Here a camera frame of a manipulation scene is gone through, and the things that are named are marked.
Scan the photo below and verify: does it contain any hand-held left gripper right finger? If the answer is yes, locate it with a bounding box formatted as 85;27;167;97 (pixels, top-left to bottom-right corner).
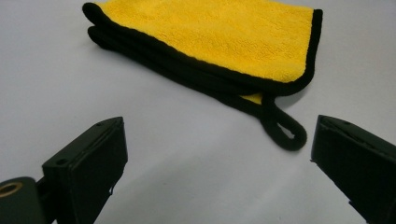
310;114;396;224

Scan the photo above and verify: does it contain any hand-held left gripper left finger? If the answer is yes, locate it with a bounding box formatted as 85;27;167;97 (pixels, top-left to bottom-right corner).
36;116;129;224

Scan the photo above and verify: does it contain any yellow towel with black edging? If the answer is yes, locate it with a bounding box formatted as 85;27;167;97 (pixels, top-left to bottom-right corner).
81;0;324;152

